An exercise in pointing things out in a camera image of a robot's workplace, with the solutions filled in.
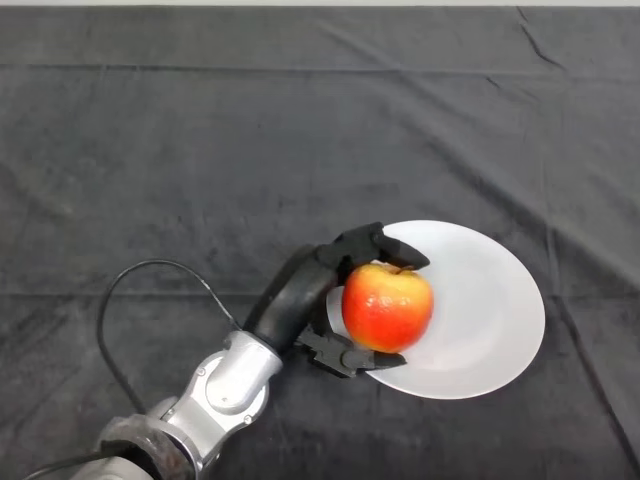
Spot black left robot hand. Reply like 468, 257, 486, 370
242, 221, 432, 379

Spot red yellow apple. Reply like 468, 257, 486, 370
341, 263, 435, 355

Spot white round plate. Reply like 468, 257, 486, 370
325, 219, 547, 401

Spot black cloth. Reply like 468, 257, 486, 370
0, 4, 640, 480

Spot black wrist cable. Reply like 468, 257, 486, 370
96, 258, 236, 415

